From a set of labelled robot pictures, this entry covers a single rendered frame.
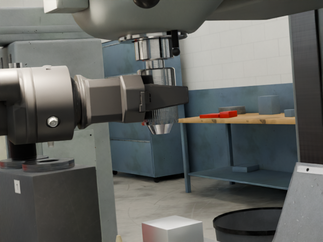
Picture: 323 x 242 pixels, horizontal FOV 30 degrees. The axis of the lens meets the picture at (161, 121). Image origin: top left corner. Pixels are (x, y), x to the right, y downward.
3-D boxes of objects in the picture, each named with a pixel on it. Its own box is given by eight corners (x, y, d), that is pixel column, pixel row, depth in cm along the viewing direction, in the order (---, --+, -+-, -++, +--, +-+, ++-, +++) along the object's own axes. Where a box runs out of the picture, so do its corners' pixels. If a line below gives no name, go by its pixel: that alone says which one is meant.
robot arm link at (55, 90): (143, 57, 67) (34, 62, 64) (149, 142, 68) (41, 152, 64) (118, 64, 79) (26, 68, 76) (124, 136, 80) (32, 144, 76)
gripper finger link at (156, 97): (187, 108, 73) (138, 111, 71) (185, 81, 73) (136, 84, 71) (192, 108, 72) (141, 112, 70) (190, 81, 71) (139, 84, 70)
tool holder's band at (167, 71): (130, 78, 75) (129, 70, 75) (160, 77, 78) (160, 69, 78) (151, 76, 71) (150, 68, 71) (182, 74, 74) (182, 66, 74)
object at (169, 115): (133, 125, 75) (130, 78, 75) (164, 121, 78) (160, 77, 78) (155, 125, 71) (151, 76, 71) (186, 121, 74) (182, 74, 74)
